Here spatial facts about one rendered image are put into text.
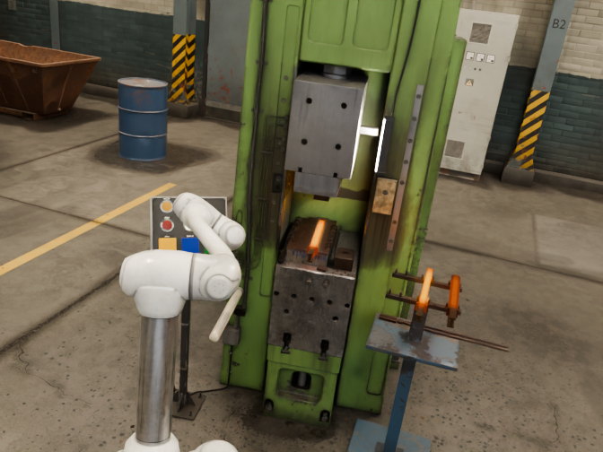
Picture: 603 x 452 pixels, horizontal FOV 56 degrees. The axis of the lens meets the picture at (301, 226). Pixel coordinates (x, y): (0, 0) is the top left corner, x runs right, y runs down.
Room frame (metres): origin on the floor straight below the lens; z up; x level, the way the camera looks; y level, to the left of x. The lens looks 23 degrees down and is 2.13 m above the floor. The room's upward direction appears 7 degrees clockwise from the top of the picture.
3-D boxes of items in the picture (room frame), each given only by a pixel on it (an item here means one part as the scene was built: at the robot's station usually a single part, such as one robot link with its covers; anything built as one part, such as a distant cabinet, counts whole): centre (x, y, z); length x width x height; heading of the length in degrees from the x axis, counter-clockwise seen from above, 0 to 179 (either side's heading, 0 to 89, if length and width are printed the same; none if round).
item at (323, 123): (2.63, -0.11, 1.56); 0.42 x 0.39 x 0.40; 174
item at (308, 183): (2.64, -0.06, 1.32); 0.42 x 0.20 x 0.10; 174
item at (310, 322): (2.64, -0.12, 0.69); 0.56 x 0.38 x 0.45; 174
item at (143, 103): (6.72, 2.06, 0.44); 0.59 x 0.59 x 0.88
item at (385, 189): (2.52, -0.37, 1.27); 0.09 x 0.02 x 0.17; 84
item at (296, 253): (2.64, -0.06, 0.96); 0.42 x 0.20 x 0.09; 174
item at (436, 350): (2.20, -0.57, 0.71); 0.40 x 0.30 x 0.02; 76
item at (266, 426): (2.38, -0.04, 0.01); 0.58 x 0.39 x 0.01; 84
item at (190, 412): (2.41, 0.52, 0.05); 0.22 x 0.22 x 0.09; 84
